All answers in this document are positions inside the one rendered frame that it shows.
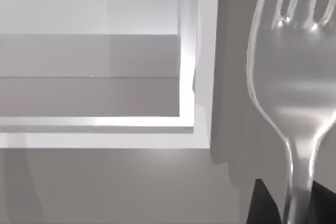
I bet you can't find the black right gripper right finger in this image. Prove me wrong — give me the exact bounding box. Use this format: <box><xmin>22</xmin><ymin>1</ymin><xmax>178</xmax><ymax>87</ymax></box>
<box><xmin>309</xmin><ymin>181</ymin><xmax>336</xmax><ymax>224</ymax></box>

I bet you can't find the silver metal fork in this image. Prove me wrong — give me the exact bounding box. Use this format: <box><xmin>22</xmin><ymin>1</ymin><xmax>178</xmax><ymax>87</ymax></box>
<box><xmin>247</xmin><ymin>0</ymin><xmax>336</xmax><ymax>224</ymax></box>

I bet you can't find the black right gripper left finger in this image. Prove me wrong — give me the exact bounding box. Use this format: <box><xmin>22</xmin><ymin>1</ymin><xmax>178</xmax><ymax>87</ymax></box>
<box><xmin>245</xmin><ymin>178</ymin><xmax>284</xmax><ymax>224</ymax></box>

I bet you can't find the white sink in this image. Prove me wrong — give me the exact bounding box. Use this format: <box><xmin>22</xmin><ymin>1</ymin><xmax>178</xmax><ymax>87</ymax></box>
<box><xmin>0</xmin><ymin>0</ymin><xmax>221</xmax><ymax>150</ymax></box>

